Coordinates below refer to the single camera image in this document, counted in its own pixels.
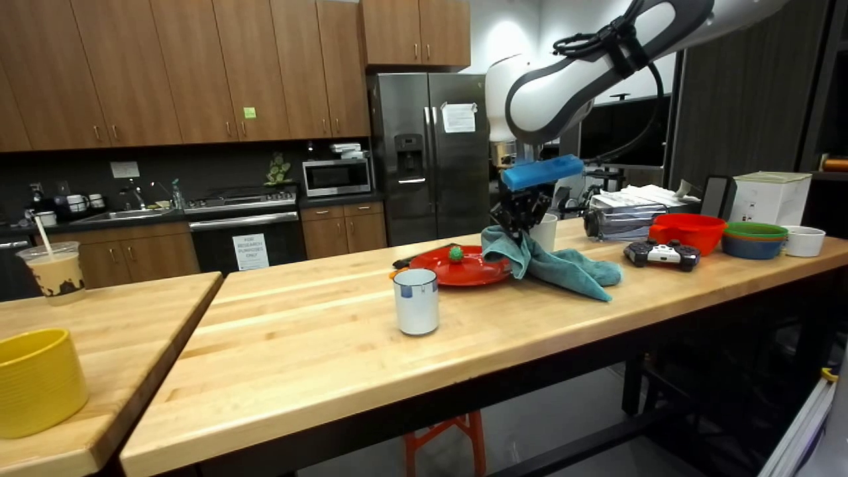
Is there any microwave oven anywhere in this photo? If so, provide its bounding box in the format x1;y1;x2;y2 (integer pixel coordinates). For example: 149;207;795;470
302;158;375;199

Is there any iced drink cup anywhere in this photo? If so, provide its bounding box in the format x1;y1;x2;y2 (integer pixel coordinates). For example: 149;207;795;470
18;219;85;297

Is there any blue bowl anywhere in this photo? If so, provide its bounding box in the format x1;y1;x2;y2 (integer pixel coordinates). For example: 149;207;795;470
722;235;785;260

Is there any teal towel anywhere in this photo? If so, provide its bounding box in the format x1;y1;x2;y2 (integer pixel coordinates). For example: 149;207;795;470
479;226;622;303

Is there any black refrigerator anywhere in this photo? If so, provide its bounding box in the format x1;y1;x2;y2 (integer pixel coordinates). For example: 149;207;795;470
368;71;491;243

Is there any red bowl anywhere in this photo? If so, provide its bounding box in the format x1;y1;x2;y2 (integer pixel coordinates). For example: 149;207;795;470
649;211;727;258

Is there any black oven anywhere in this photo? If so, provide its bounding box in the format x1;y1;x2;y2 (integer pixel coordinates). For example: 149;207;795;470
189;211;306;274

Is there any black speaker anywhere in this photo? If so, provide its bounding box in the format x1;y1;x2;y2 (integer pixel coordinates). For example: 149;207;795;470
699;174;734;219

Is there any orange stool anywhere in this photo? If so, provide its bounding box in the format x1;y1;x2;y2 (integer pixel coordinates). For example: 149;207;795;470
404;410;489;477

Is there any yellow cup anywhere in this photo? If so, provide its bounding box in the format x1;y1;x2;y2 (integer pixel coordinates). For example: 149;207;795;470
0;328;87;439

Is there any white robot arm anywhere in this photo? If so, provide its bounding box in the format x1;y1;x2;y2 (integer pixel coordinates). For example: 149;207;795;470
486;0;787;146

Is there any white box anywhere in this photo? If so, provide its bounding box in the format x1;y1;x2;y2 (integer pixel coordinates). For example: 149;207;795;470
730;172;812;226

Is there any green bowl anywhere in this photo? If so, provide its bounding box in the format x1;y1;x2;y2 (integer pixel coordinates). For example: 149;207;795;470
723;223;787;243

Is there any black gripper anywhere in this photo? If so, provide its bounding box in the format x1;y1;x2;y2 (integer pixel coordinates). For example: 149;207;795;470
491;186;568;242

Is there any small white blue cup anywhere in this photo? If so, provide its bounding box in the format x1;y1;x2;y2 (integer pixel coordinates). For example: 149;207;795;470
393;267;440;336

